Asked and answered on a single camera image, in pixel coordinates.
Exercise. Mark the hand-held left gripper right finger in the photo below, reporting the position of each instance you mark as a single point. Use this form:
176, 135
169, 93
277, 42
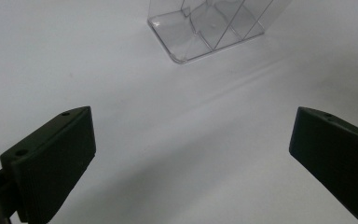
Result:
338, 161

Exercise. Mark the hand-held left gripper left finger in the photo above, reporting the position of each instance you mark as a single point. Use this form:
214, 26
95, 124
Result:
52, 168

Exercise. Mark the clear plastic compartment organizer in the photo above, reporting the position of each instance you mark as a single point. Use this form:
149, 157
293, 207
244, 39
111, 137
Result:
205, 28

